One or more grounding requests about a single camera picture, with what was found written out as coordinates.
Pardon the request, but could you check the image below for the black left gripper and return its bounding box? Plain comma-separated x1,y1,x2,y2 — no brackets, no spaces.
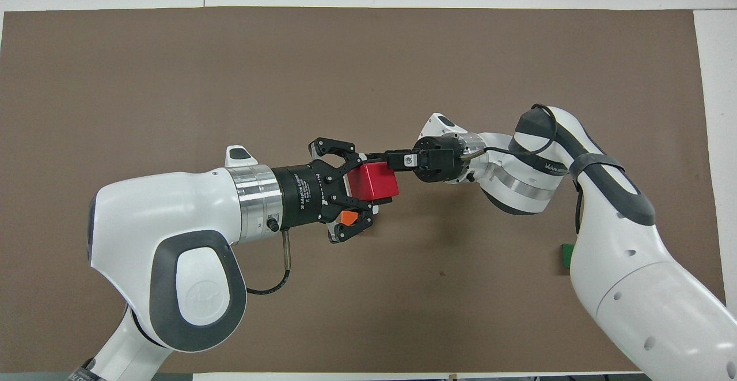
271,137,377,245

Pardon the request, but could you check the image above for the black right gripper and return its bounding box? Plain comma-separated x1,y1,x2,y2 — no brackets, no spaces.
363,136,463,205

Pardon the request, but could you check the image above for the red wooden block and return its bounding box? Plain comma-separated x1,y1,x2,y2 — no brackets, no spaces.
347,161,400,203

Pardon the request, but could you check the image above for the brown table mat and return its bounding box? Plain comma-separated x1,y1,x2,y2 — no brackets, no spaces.
0,6,735,374

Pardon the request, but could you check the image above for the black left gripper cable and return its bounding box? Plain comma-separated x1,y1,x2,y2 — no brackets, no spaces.
246,215,293,296

